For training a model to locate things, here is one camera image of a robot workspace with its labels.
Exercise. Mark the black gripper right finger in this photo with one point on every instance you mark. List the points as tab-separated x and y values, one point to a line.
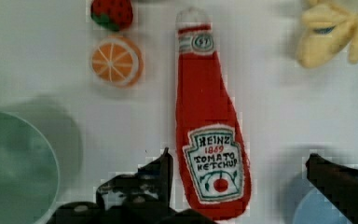
338	183

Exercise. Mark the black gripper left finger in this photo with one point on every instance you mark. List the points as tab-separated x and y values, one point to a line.
141	198

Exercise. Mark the red plush ketchup bottle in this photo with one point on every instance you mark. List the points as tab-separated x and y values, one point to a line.
213	163

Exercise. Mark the blue bowl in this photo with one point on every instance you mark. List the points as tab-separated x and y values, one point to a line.
302	203

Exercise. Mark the green metal mug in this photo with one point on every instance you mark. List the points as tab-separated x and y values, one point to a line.
40	158

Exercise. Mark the plush orange slice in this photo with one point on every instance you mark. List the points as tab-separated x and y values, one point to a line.
118	61

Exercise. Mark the plush peeled banana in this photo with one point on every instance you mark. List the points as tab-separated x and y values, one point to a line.
331	25

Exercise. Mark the small plush strawberry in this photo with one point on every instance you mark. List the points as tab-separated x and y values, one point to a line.
114	15

